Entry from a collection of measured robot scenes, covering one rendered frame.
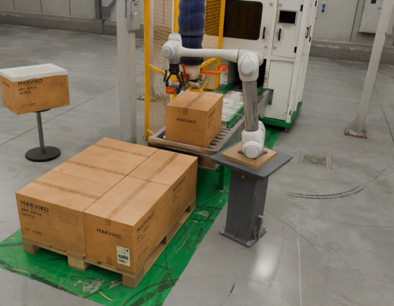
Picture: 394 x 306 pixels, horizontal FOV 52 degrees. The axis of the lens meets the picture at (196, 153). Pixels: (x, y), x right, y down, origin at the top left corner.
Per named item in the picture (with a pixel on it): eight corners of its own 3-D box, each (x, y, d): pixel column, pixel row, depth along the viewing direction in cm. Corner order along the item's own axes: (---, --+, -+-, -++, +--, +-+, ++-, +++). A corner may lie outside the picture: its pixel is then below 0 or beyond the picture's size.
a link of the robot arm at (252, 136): (264, 150, 310) (263, 163, 291) (243, 150, 314) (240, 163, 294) (260, 49, 278) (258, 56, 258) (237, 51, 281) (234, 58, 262)
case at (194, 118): (185, 124, 442) (187, 88, 425) (220, 130, 431) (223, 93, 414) (165, 144, 389) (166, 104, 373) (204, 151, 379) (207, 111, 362)
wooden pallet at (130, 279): (107, 184, 422) (106, 172, 416) (195, 207, 391) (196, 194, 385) (23, 251, 320) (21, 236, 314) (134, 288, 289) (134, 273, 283)
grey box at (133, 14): (136, 28, 443) (136, 0, 430) (140, 29, 441) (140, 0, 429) (127, 31, 426) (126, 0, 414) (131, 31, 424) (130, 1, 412)
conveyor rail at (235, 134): (264, 102, 576) (266, 90, 568) (268, 103, 574) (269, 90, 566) (210, 169, 379) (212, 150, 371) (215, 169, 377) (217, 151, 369)
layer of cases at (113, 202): (106, 172, 416) (104, 136, 399) (195, 194, 385) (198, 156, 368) (22, 236, 314) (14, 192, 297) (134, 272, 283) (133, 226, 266)
